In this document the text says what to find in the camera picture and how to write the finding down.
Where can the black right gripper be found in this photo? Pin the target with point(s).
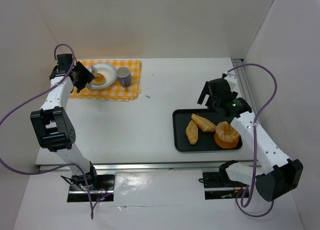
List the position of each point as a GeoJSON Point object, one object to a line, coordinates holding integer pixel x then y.
{"type": "Point", "coordinates": [208, 95]}

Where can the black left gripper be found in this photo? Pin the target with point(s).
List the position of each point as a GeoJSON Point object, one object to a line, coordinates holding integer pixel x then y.
{"type": "Point", "coordinates": [82, 75]}

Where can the metal bread tongs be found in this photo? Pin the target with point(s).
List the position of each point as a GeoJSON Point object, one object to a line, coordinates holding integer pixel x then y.
{"type": "Point", "coordinates": [93, 72]}

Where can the glazed ring bagel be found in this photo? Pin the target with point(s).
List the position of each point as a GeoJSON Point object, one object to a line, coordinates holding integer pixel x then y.
{"type": "Point", "coordinates": [99, 79]}

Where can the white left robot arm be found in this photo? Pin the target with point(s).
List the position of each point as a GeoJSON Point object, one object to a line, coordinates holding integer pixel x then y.
{"type": "Point", "coordinates": [53, 128]}

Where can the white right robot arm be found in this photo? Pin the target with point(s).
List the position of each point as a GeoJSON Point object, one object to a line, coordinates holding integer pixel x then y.
{"type": "Point", "coordinates": [280, 173]}

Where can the long golden bread right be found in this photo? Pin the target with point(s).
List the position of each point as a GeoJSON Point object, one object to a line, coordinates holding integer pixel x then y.
{"type": "Point", "coordinates": [204, 124]}

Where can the long golden bread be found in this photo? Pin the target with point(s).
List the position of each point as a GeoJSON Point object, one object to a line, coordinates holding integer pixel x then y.
{"type": "Point", "coordinates": [204, 124]}
{"type": "Point", "coordinates": [192, 132]}

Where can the long golden bread left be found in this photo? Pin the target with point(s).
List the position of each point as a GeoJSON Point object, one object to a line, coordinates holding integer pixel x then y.
{"type": "Point", "coordinates": [192, 132]}

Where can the white blue-rimmed plate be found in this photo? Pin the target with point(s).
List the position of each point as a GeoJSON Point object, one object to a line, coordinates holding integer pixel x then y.
{"type": "Point", "coordinates": [109, 72]}

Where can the sugared flower pastry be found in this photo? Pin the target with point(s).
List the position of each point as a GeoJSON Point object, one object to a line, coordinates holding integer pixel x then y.
{"type": "Point", "coordinates": [226, 132]}

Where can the purple ceramic mug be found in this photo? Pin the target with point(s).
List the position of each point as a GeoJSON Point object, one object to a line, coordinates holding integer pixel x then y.
{"type": "Point", "coordinates": [124, 76]}

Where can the black plastic tray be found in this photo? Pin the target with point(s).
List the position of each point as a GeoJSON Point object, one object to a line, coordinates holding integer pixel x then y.
{"type": "Point", "coordinates": [206, 142]}

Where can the orange round bun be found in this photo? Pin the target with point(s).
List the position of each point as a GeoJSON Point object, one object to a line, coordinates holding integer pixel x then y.
{"type": "Point", "coordinates": [224, 144]}

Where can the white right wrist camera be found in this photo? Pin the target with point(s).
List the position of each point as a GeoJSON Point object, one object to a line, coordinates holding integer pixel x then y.
{"type": "Point", "coordinates": [231, 79]}

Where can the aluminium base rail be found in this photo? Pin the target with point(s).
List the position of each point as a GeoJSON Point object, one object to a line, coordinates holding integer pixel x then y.
{"type": "Point", "coordinates": [158, 166]}

